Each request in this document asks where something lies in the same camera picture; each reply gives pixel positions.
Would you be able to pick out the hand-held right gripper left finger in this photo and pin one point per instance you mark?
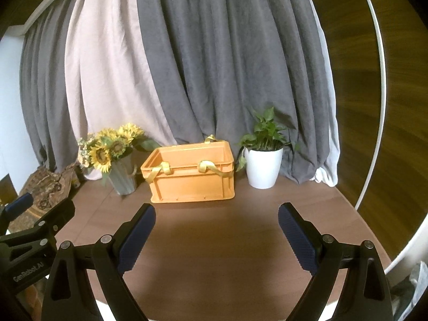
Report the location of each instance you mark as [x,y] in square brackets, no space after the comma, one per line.
[137,240]

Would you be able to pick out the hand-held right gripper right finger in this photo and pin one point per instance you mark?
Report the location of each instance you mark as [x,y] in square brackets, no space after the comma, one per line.
[297,237]

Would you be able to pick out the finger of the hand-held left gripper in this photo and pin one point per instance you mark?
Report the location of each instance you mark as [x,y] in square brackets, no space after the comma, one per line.
[20,205]
[58,215]

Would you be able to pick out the orange plastic crate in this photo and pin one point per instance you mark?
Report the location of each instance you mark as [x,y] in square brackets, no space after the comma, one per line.
[190,184]

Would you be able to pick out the patterned brown cloth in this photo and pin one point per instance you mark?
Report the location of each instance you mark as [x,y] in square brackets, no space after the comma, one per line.
[46,187]

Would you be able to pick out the grey ribbed vase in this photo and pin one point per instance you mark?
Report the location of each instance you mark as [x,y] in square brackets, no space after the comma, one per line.
[123,179]

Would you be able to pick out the artificial sunflower bouquet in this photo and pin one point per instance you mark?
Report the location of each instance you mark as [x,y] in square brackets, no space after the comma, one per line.
[100,155]

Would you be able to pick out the white plant pot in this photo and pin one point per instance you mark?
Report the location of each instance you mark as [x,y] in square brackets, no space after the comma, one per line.
[262,167]

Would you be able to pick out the grey curtain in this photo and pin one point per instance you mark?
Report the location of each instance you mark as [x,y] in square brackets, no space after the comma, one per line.
[217,57]
[43,107]

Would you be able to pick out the green leafy plant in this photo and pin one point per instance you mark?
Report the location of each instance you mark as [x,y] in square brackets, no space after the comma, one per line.
[267,133]

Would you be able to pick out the clear plastic bag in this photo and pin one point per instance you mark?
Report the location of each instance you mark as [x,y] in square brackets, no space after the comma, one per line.
[416,281]

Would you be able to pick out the pale pink curtain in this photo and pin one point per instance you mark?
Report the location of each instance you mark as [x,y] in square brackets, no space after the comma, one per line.
[107,73]

